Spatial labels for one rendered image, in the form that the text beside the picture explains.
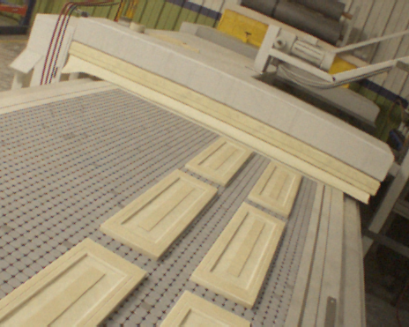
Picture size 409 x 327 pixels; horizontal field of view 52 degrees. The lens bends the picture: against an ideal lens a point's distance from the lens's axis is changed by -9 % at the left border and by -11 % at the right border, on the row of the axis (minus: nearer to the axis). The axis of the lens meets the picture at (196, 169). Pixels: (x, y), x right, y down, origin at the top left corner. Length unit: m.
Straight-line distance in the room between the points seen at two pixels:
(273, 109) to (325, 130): 0.33
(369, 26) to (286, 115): 4.45
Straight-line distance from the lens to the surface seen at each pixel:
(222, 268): 1.36
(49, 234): 1.24
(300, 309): 1.38
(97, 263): 1.18
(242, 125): 2.75
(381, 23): 7.00
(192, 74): 2.80
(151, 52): 2.89
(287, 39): 3.49
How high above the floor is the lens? 1.57
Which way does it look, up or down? 20 degrees down
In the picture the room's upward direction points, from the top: 22 degrees clockwise
